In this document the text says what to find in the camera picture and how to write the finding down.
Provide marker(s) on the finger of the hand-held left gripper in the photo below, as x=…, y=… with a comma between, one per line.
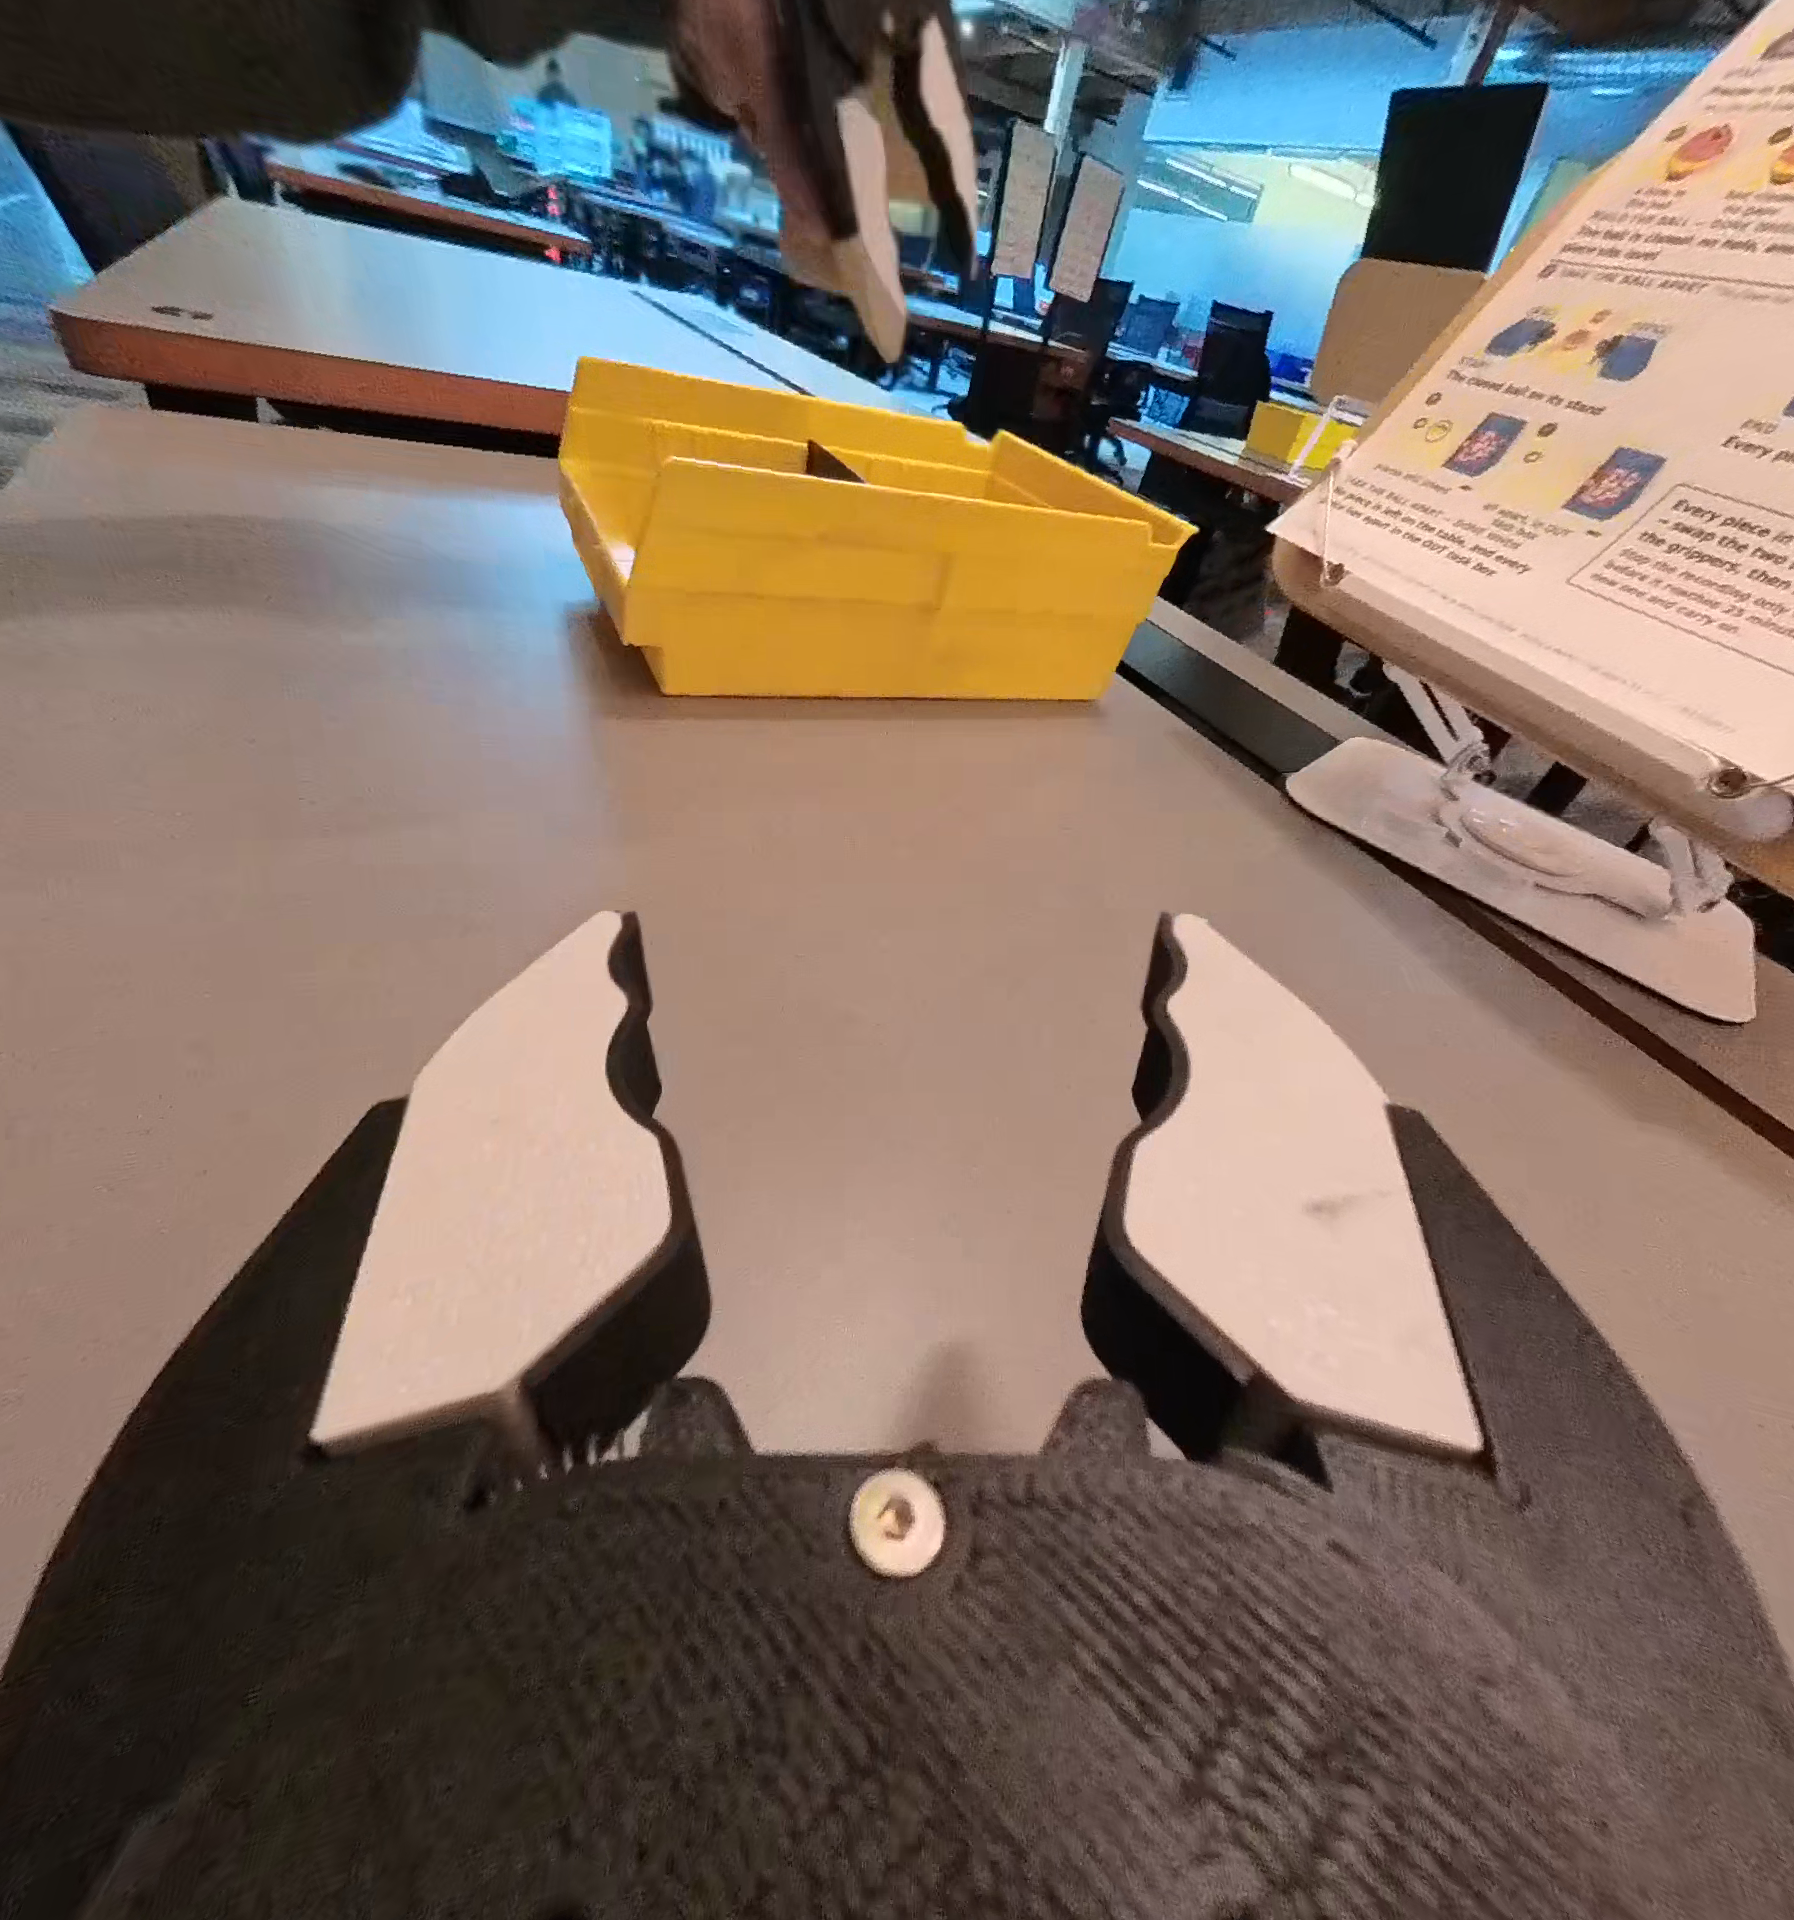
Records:
x=941, y=121
x=869, y=224

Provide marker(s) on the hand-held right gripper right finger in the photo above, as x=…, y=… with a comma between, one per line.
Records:
x=1273, y=1199

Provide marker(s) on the white and wooden document stand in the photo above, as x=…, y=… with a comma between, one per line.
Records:
x=1558, y=886

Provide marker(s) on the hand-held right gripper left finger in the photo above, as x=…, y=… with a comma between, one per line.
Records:
x=509, y=1199

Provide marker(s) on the yellow plastic bin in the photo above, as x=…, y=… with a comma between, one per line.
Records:
x=868, y=600

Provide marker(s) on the small yellow bin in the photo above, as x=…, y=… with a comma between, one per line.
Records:
x=1297, y=432

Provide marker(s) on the hanging paper sheet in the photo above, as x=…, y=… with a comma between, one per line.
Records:
x=1022, y=196
x=1087, y=224

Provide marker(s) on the printed instruction sheet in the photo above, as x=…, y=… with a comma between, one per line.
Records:
x=1632, y=375

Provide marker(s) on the black monitor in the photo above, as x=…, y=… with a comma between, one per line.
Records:
x=1453, y=172

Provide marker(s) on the person's left hand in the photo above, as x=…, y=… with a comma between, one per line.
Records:
x=747, y=105

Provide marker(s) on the black office chair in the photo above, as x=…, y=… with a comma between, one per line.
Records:
x=1232, y=369

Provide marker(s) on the brown-edged grey table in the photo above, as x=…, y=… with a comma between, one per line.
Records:
x=388, y=314

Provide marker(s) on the grey desk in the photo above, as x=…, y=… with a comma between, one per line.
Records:
x=388, y=780

